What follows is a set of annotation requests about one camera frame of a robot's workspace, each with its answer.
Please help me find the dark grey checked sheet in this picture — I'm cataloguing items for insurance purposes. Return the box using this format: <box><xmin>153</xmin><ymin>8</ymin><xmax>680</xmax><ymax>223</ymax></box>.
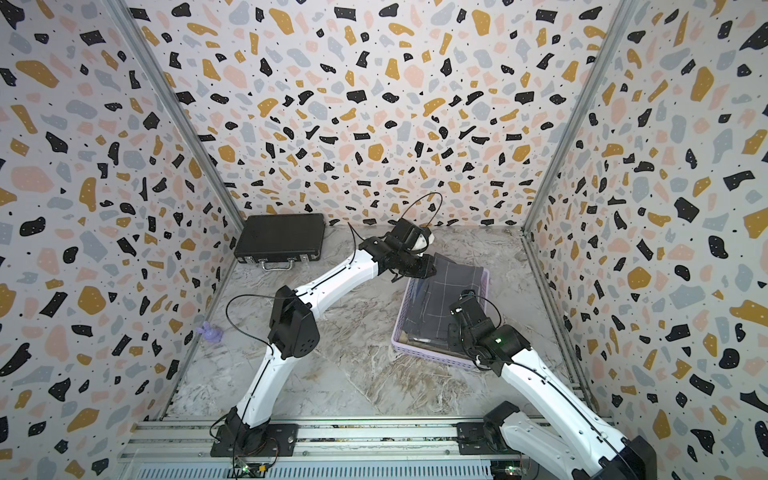
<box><xmin>402</xmin><ymin>254</ymin><xmax>487</xmax><ymax>349</ymax></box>

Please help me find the lilac perforated plastic basket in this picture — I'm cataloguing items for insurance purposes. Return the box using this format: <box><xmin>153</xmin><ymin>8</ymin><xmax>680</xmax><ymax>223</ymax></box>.
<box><xmin>391</xmin><ymin>269</ymin><xmax>490</xmax><ymax>370</ymax></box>

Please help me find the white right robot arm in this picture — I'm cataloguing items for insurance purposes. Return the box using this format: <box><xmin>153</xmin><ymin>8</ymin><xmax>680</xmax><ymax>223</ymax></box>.
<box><xmin>450</xmin><ymin>290</ymin><xmax>658</xmax><ymax>479</ymax></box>

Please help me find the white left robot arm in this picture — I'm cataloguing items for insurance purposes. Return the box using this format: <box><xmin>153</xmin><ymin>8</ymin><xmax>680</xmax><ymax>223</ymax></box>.
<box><xmin>210</xmin><ymin>218</ymin><xmax>436</xmax><ymax>461</ymax></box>

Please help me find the black hard carrying case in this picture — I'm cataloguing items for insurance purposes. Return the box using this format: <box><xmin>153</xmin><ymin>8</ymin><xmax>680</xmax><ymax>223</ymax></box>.
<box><xmin>234</xmin><ymin>213</ymin><xmax>326</xmax><ymax>271</ymax></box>

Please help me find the small purple toy figure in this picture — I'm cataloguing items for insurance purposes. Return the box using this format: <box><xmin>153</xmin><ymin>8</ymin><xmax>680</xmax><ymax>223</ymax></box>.
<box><xmin>195</xmin><ymin>321</ymin><xmax>224</xmax><ymax>344</ymax></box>

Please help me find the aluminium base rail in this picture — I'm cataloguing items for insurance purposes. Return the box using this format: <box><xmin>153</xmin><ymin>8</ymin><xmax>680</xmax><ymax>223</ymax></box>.
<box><xmin>113</xmin><ymin>416</ymin><xmax>631</xmax><ymax>480</ymax></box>

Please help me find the right aluminium corner post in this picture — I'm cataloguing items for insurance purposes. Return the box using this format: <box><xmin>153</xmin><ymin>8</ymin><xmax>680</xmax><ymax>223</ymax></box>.
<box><xmin>521</xmin><ymin>0</ymin><xmax>638</xmax><ymax>236</ymax></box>

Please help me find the aluminium corner post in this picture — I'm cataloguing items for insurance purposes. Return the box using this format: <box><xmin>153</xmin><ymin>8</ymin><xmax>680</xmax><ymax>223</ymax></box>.
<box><xmin>521</xmin><ymin>0</ymin><xmax>638</xmax><ymax>236</ymax></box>
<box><xmin>103</xmin><ymin>0</ymin><xmax>244</xmax><ymax>234</ymax></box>

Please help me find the left aluminium corner post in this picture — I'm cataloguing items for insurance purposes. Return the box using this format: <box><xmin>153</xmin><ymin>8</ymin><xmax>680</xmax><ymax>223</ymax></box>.
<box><xmin>103</xmin><ymin>0</ymin><xmax>244</xmax><ymax>234</ymax></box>

